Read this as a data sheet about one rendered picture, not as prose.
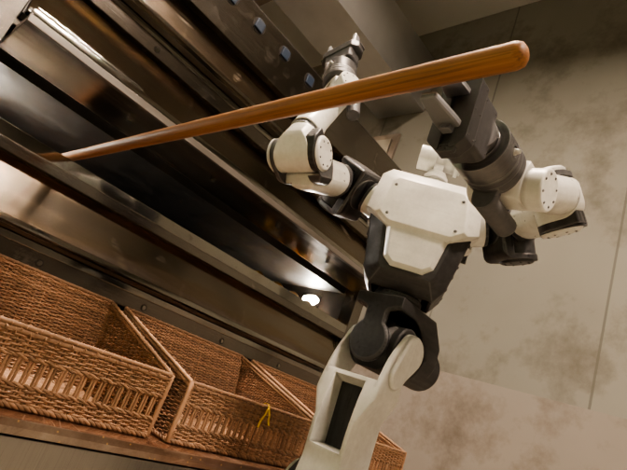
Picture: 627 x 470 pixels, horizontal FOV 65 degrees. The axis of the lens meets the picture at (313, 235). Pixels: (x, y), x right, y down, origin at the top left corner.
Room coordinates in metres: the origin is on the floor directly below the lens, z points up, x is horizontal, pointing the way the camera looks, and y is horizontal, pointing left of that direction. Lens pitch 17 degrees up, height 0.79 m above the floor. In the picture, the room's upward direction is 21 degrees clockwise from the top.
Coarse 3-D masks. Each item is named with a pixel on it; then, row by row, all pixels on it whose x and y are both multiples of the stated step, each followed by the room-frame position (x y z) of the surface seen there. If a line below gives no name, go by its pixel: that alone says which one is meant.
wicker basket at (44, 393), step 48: (0, 288) 1.36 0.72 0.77; (48, 288) 1.44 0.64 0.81; (0, 336) 0.98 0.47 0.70; (48, 336) 1.04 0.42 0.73; (96, 336) 1.56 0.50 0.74; (0, 384) 1.01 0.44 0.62; (48, 384) 1.07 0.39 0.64; (96, 384) 1.48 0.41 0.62; (144, 384) 1.21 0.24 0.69; (144, 432) 1.24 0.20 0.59
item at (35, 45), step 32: (32, 32) 1.13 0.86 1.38; (32, 64) 1.27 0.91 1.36; (64, 64) 1.23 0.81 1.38; (96, 64) 1.22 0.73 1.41; (96, 96) 1.34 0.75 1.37; (128, 96) 1.30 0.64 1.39; (128, 128) 1.47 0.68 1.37; (160, 128) 1.42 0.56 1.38; (192, 160) 1.57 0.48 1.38; (224, 192) 1.74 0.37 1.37; (256, 192) 1.68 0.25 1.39; (256, 224) 1.95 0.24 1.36; (288, 224) 1.87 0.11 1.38; (320, 256) 2.12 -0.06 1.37; (352, 288) 2.43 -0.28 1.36
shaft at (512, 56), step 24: (504, 48) 0.41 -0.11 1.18; (528, 48) 0.41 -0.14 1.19; (408, 72) 0.50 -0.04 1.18; (432, 72) 0.47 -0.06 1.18; (456, 72) 0.45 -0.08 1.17; (480, 72) 0.44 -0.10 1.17; (504, 72) 0.42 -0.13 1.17; (312, 96) 0.62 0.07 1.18; (336, 96) 0.59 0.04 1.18; (360, 96) 0.56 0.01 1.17; (384, 96) 0.54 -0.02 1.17; (216, 120) 0.80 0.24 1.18; (240, 120) 0.76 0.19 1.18; (264, 120) 0.72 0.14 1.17; (120, 144) 1.12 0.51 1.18; (144, 144) 1.04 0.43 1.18
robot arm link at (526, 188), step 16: (528, 160) 0.63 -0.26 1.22; (512, 176) 0.60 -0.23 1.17; (528, 176) 0.62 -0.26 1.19; (544, 176) 0.61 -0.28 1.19; (480, 192) 0.64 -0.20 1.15; (496, 192) 0.62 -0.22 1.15; (512, 192) 0.63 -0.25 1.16; (528, 192) 0.63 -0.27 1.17; (544, 192) 0.62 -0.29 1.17; (480, 208) 0.64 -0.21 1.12; (496, 208) 0.64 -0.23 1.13; (512, 208) 0.67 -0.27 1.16; (528, 208) 0.65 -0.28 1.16; (544, 208) 0.63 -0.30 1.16; (496, 224) 0.67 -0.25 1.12; (512, 224) 0.68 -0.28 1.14
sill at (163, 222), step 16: (0, 128) 1.27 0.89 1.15; (16, 128) 1.29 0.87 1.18; (32, 144) 1.32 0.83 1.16; (48, 160) 1.36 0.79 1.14; (64, 160) 1.39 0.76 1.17; (80, 176) 1.43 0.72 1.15; (96, 176) 1.46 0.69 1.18; (112, 192) 1.51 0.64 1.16; (144, 208) 1.59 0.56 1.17; (160, 224) 1.64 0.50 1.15; (176, 224) 1.68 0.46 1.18; (192, 240) 1.74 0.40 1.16; (224, 256) 1.85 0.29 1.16; (240, 272) 1.92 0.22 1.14; (256, 272) 1.97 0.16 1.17; (272, 288) 2.06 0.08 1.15; (304, 304) 2.21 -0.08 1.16; (336, 320) 2.38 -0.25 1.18
